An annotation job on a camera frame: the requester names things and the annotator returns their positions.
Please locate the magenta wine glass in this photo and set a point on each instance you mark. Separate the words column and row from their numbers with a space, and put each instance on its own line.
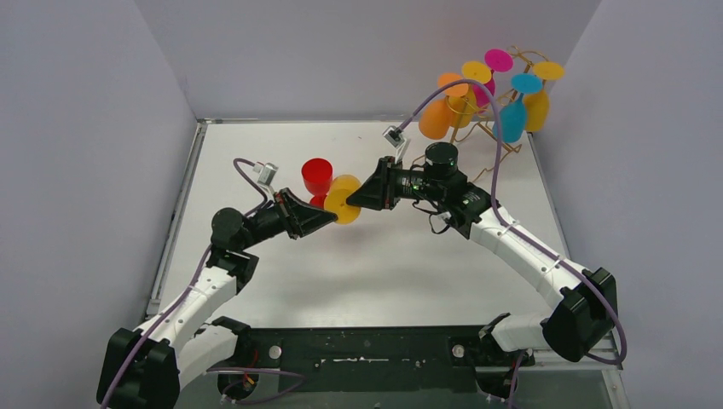
column 498, row 60

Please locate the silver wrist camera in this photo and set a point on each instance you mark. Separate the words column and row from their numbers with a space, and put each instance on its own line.
column 265, row 173
column 398, row 140

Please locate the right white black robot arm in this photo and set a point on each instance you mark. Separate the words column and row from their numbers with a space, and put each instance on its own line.
column 583, row 302

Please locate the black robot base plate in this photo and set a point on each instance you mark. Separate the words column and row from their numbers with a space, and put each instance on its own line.
column 381, row 359

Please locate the red wine glass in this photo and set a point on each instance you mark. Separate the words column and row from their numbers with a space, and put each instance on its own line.
column 317, row 174

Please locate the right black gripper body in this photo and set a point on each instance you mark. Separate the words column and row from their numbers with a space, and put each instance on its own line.
column 390, row 166

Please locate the yellow wine glass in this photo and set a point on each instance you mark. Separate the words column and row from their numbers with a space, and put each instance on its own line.
column 538, row 104
column 467, row 100
column 336, row 200

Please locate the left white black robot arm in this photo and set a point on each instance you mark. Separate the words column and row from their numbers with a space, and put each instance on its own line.
column 148, row 367

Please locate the cyan wine glass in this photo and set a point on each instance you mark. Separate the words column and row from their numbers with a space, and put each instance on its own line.
column 513, row 117

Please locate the yellow wine glass behind orange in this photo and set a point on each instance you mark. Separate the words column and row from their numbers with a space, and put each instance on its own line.
column 467, row 100

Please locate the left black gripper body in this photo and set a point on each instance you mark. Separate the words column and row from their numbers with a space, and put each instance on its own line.
column 286, row 212

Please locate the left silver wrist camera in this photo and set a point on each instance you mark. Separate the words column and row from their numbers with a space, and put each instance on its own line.
column 265, row 173

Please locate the gold wire glass rack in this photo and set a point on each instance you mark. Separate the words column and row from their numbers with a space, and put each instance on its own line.
column 482, row 124

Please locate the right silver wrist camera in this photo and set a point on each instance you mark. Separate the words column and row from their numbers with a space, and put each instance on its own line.
column 398, row 140

